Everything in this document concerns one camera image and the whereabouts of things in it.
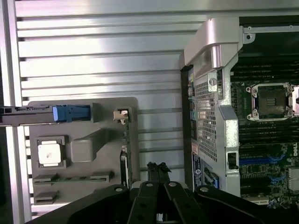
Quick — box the blue case latch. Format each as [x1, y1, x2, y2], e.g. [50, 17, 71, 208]
[211, 172, 221, 190]

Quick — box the grey parts rack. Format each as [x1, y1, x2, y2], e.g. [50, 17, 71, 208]
[27, 97, 139, 212]

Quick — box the blue expansion slot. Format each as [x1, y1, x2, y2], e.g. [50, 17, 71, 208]
[239, 155, 281, 165]

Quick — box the green motherboard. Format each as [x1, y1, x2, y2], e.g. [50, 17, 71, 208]
[230, 67, 299, 206]

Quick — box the silver CPU chip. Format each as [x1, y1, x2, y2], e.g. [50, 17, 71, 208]
[38, 142, 62, 167]

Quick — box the black installed RAM stick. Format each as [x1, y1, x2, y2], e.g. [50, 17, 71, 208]
[238, 122, 299, 132]
[238, 132, 299, 143]

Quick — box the silver chipset heatsink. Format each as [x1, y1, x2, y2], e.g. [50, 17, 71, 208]
[287, 167, 299, 185]

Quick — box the hard disk in blue caddy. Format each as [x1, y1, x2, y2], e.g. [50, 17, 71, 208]
[0, 105, 91, 127]

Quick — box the CPU socket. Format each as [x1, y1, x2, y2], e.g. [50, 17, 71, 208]
[245, 84, 295, 121]

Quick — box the metal socket cover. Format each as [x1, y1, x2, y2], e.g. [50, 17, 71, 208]
[293, 86, 299, 117]

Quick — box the black open PC case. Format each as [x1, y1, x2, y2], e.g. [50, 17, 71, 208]
[179, 16, 299, 206]

